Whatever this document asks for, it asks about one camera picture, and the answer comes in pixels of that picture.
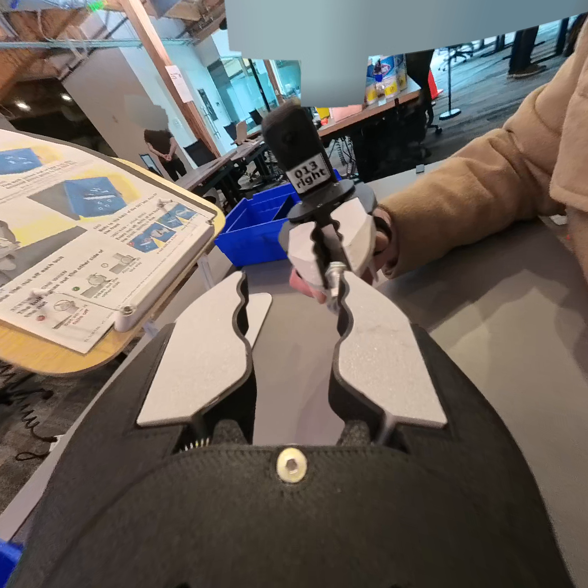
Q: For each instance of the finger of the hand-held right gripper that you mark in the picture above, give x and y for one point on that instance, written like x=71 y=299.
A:
x=303 y=252
x=358 y=239

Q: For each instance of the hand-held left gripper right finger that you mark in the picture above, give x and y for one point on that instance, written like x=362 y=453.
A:
x=390 y=367

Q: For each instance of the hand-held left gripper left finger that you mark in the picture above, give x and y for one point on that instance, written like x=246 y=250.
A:
x=197 y=363

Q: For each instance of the steel hex bolt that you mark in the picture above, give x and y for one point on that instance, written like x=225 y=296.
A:
x=335 y=280

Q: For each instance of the blue plastic bin with divider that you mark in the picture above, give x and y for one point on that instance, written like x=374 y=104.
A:
x=248 y=248

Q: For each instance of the person's right forearm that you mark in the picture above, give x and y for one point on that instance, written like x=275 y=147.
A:
x=459 y=193

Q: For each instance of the wood top office desk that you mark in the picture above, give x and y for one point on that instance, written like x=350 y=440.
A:
x=216 y=165
x=390 y=108

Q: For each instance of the grey desk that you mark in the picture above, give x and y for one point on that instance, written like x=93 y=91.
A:
x=505 y=344

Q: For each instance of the person's right hand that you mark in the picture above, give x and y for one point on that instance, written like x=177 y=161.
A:
x=383 y=257

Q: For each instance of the black bin divider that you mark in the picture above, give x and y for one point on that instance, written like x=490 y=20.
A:
x=285 y=209

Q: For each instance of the pink mannequin bust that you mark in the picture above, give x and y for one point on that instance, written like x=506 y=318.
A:
x=344 y=113

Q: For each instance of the black floor pole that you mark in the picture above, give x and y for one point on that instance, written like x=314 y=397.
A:
x=257 y=82

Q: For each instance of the white acrylic sheet holder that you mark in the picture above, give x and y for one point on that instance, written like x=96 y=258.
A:
x=133 y=317

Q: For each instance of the black office chair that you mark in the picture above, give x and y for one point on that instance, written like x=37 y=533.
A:
x=420 y=92
x=200 y=154

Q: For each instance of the white wipes canister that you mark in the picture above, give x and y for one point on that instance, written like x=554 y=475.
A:
x=373 y=78
x=402 y=73
x=388 y=76

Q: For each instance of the white paper notice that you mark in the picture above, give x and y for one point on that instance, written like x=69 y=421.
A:
x=179 y=82

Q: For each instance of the wooden instruction board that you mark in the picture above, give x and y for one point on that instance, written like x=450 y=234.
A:
x=69 y=363

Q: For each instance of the orange safety cone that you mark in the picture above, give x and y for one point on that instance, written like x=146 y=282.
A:
x=435 y=85

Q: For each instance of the printed instruction sheet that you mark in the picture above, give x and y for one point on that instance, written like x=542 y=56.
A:
x=69 y=229

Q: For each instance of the person's tan coat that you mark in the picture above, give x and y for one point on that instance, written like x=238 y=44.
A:
x=574 y=160

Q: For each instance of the black stanchion post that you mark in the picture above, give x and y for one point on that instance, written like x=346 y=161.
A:
x=450 y=110

